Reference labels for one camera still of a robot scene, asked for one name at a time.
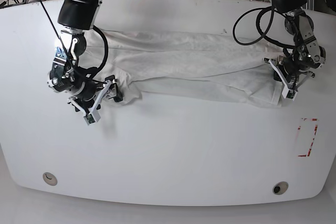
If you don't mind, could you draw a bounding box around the right table grommet hole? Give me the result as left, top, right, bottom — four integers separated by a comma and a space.
272, 182, 289, 195

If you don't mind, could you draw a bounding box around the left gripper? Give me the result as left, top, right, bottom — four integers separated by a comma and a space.
264, 9, 326, 93

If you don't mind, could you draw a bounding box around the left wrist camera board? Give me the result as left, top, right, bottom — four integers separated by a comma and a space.
281, 87, 297, 100

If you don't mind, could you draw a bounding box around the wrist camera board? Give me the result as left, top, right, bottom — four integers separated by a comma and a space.
83, 113, 101, 125
281, 87, 297, 100

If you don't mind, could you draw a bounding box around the red tape rectangle marking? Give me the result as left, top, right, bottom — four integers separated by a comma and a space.
295, 118, 319, 157

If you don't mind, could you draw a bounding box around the left table grommet hole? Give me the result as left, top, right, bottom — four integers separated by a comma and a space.
43, 172, 58, 186

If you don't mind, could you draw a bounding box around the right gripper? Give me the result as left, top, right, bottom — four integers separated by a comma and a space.
47, 28, 123, 117

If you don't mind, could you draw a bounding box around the table grommet hole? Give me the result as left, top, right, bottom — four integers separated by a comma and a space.
43, 172, 58, 186
272, 182, 289, 195

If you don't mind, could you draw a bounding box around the white printed T-shirt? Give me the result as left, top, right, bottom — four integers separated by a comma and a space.
97, 31, 282, 108

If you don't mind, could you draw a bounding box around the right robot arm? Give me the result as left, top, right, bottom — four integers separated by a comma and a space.
48, 0, 123, 125

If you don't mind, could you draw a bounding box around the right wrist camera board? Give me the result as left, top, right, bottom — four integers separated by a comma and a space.
83, 113, 101, 125

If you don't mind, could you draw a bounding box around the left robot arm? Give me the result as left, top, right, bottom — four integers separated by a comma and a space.
264, 0, 326, 100

